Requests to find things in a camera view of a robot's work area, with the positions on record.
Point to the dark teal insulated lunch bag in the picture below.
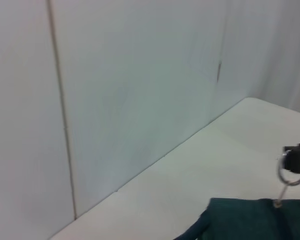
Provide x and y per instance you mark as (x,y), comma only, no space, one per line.
(252,217)

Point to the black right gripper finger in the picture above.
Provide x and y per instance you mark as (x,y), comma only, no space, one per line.
(296,158)

